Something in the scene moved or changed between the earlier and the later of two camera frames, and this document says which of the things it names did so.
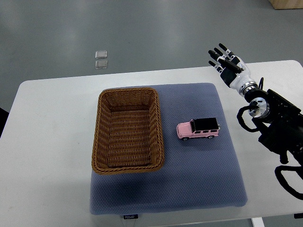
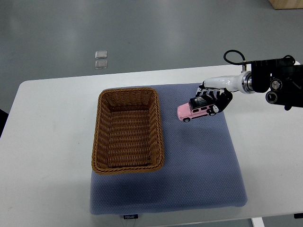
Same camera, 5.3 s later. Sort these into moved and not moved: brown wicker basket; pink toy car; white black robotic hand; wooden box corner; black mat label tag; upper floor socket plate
Moved: pink toy car; white black robotic hand
Not moved: brown wicker basket; upper floor socket plate; wooden box corner; black mat label tag
